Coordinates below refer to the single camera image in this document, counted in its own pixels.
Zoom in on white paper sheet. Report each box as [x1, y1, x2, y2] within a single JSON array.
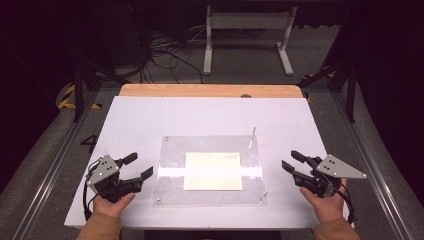
[[63, 95, 352, 231]]

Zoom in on person's left hand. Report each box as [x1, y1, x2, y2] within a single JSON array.
[[92, 192, 137, 220]]

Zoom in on aluminium floor rail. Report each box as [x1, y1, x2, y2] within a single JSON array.
[[12, 89, 102, 240], [329, 89, 415, 240]]

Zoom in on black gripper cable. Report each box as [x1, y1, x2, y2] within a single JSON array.
[[82, 159, 102, 222], [332, 181, 357, 225]]

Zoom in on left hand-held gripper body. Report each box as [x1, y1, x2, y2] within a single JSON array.
[[84, 154, 145, 204]]

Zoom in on clear acrylic sheet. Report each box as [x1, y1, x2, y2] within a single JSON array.
[[152, 134, 269, 208]]

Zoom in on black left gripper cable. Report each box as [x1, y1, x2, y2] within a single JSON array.
[[82, 159, 102, 222]]

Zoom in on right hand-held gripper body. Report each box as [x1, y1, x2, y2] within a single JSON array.
[[292, 153, 368, 199]]

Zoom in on black yellow floor tape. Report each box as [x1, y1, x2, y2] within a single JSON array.
[[57, 83, 103, 111], [301, 65, 335, 82]]

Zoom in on black stand legs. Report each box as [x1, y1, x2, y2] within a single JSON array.
[[70, 62, 132, 123], [297, 59, 358, 123]]

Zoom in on white metal stand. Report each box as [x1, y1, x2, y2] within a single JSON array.
[[202, 4, 299, 77]]

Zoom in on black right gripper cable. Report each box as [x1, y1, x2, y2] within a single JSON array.
[[332, 181, 357, 225]]

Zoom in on black floor cables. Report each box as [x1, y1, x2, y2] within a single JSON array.
[[139, 29, 205, 85]]

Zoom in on person's right hand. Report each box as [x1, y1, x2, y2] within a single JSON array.
[[298, 177, 350, 224]]

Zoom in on cream paper card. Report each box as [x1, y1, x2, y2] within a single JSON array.
[[182, 151, 245, 192]]

